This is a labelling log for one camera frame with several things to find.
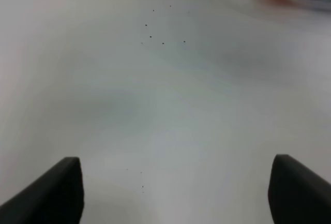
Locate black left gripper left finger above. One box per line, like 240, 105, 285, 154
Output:
1, 157, 84, 223

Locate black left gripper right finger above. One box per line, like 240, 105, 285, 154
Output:
268, 154, 330, 224

